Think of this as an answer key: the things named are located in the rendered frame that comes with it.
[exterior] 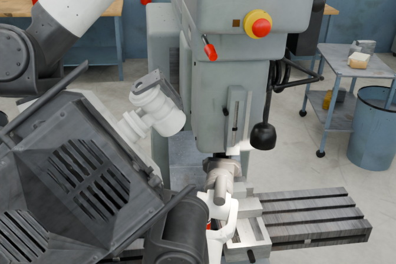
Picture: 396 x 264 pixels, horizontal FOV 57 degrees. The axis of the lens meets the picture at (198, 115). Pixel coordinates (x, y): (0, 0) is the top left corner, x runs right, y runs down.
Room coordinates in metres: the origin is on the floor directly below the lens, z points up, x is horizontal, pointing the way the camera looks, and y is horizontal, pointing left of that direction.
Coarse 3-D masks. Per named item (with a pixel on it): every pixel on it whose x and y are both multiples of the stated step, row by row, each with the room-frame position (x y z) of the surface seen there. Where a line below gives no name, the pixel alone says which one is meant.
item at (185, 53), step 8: (184, 40) 1.16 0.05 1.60; (184, 48) 1.11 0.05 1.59; (184, 56) 1.11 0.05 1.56; (184, 64) 1.11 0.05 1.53; (184, 72) 1.11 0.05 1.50; (184, 80) 1.11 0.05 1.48; (184, 88) 1.10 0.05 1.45; (184, 96) 1.10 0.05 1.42; (184, 104) 1.10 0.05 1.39; (184, 112) 1.10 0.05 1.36
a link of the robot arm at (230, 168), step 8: (208, 160) 0.97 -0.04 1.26; (216, 160) 0.97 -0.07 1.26; (224, 160) 0.97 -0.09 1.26; (232, 160) 0.97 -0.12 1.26; (208, 168) 0.93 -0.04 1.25; (216, 168) 0.93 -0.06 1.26; (224, 168) 0.93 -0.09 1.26; (232, 168) 0.93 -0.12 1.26; (208, 176) 0.89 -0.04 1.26; (216, 176) 0.87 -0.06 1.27; (232, 176) 0.90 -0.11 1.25; (232, 184) 0.86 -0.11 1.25
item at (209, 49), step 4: (204, 36) 0.86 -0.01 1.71; (204, 40) 0.83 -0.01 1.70; (204, 44) 0.82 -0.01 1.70; (208, 44) 0.79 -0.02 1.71; (204, 48) 0.78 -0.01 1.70; (208, 48) 0.77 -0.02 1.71; (212, 48) 0.76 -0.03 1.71; (208, 52) 0.75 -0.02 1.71; (212, 52) 0.74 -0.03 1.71; (208, 56) 0.74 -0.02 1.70; (212, 56) 0.74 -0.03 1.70; (216, 56) 0.74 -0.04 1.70; (212, 60) 0.74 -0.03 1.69
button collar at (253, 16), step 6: (252, 12) 0.78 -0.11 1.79; (258, 12) 0.78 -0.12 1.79; (264, 12) 0.78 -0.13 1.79; (246, 18) 0.78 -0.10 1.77; (252, 18) 0.77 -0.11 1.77; (258, 18) 0.78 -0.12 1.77; (270, 18) 0.78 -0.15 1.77; (246, 24) 0.77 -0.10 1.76; (252, 24) 0.77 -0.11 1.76; (270, 24) 0.78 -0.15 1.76; (246, 30) 0.77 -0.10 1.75; (252, 36) 0.77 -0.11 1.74
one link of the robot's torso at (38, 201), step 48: (48, 96) 0.50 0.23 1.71; (96, 96) 0.66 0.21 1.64; (48, 144) 0.40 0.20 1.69; (96, 144) 0.41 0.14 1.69; (0, 192) 0.38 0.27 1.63; (48, 192) 0.38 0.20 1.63; (96, 192) 0.39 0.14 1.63; (144, 192) 0.39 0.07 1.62; (0, 240) 0.36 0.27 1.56; (48, 240) 0.36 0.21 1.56; (96, 240) 0.36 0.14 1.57
